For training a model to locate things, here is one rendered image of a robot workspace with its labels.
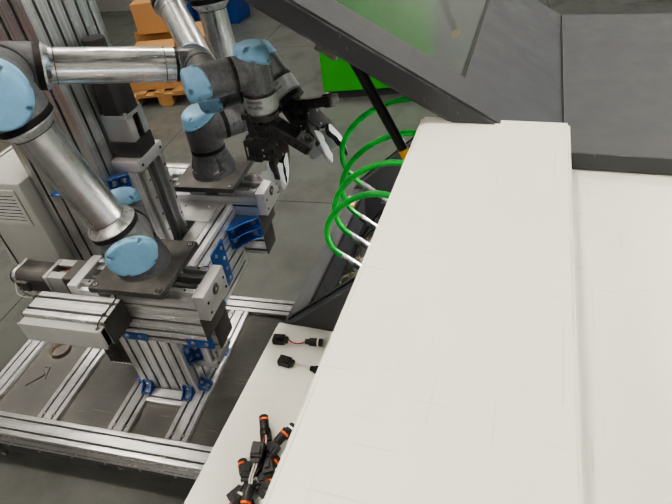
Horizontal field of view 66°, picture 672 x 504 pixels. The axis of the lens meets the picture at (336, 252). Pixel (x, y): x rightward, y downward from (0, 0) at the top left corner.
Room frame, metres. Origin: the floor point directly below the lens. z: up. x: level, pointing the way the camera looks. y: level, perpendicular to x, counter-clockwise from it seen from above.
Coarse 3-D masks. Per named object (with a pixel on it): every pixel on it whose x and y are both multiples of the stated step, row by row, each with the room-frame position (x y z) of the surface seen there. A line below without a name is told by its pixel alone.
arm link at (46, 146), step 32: (0, 64) 0.94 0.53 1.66; (0, 96) 0.92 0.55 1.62; (32, 96) 0.94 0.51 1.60; (0, 128) 0.90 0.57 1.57; (32, 128) 0.93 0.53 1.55; (32, 160) 0.95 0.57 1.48; (64, 160) 0.96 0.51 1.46; (64, 192) 0.95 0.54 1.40; (96, 192) 0.97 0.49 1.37; (96, 224) 0.96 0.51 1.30; (128, 224) 0.97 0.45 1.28; (128, 256) 0.94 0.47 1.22
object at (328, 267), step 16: (352, 192) 1.49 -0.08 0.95; (336, 224) 1.32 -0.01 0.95; (352, 224) 1.36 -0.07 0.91; (336, 240) 1.24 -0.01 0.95; (352, 240) 1.35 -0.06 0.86; (320, 256) 1.18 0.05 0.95; (336, 256) 1.20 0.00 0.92; (320, 272) 1.10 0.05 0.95; (336, 272) 1.19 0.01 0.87; (304, 288) 1.05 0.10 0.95; (320, 288) 1.07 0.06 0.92; (304, 304) 0.99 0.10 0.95
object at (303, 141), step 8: (280, 120) 1.14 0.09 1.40; (272, 128) 1.11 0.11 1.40; (280, 128) 1.11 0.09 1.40; (288, 128) 1.12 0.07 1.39; (296, 128) 1.13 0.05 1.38; (280, 136) 1.11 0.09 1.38; (288, 136) 1.10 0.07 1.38; (296, 136) 1.11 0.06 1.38; (304, 136) 1.11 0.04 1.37; (288, 144) 1.10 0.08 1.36; (296, 144) 1.10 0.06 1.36; (304, 144) 1.09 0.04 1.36; (312, 144) 1.10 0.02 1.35; (304, 152) 1.09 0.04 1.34
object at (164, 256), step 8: (160, 240) 1.15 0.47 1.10; (160, 248) 1.13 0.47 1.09; (168, 248) 1.16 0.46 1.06; (160, 256) 1.11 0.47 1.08; (168, 256) 1.13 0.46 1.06; (160, 264) 1.09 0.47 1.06; (168, 264) 1.12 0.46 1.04; (144, 272) 1.07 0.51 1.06; (152, 272) 1.07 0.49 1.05; (160, 272) 1.09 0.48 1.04; (128, 280) 1.07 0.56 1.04; (136, 280) 1.06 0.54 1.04; (144, 280) 1.06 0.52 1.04
